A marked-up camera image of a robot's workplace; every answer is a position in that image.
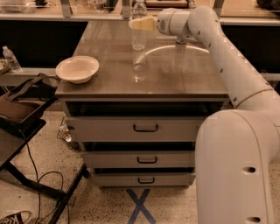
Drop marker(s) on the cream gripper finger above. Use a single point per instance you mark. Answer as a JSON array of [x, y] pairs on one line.
[[146, 23]]

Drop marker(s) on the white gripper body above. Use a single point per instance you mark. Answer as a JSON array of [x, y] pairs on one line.
[[164, 24]]

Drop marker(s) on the clear plastic water bottle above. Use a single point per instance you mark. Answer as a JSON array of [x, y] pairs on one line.
[[138, 36]]

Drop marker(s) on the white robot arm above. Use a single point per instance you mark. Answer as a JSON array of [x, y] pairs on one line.
[[234, 147]]

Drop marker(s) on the small water bottle on shelf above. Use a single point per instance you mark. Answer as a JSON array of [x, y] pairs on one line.
[[11, 59]]

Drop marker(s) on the silver crinkled can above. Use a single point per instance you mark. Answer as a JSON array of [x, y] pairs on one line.
[[180, 40]]

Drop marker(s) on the white paper bowl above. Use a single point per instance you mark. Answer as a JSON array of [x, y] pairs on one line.
[[77, 69]]

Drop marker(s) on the grey drawer cabinet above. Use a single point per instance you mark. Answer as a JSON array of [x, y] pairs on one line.
[[176, 81]]

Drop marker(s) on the top grey drawer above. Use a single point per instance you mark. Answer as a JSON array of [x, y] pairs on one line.
[[134, 129]]

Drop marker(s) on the grey drawer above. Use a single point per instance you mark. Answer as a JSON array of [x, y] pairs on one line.
[[139, 159], [134, 129], [141, 180]]

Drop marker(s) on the middle grey drawer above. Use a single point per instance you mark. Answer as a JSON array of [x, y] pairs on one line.
[[139, 159]]

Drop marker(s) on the black cart with bag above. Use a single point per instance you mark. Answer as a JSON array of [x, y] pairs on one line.
[[20, 121]]

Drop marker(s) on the bottom grey drawer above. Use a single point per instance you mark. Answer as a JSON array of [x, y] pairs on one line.
[[141, 180]]

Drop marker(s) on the black white sneaker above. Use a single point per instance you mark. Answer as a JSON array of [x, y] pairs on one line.
[[17, 218]]

